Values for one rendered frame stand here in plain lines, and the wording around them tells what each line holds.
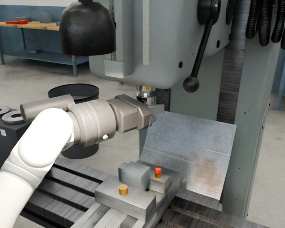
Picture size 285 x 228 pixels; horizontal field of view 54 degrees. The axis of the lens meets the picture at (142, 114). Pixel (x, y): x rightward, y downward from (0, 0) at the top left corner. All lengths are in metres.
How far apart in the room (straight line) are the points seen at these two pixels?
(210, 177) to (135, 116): 0.49
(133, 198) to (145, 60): 0.35
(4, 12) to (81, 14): 7.51
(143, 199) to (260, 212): 1.69
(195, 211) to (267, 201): 1.63
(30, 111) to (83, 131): 0.10
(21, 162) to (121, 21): 0.28
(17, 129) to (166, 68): 0.58
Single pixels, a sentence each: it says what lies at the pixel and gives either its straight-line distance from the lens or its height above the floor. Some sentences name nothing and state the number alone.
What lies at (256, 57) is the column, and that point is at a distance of 0.93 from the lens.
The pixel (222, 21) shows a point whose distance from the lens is 0.71.
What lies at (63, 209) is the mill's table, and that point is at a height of 0.91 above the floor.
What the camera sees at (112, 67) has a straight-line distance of 0.51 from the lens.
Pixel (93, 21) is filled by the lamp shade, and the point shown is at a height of 1.45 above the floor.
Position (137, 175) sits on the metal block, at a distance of 0.73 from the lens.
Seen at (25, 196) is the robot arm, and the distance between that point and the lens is 0.50.
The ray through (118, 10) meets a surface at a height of 1.45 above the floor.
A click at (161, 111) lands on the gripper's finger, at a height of 1.23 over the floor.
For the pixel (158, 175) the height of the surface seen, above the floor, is 1.03.
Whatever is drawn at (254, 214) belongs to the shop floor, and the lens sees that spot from 2.30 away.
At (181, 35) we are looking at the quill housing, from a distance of 0.51.
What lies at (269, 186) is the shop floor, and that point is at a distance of 2.62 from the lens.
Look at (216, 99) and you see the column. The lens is 0.99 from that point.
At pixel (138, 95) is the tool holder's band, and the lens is 0.63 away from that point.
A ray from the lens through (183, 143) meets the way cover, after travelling 1.03.
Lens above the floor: 1.48
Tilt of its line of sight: 24 degrees down
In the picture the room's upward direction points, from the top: straight up
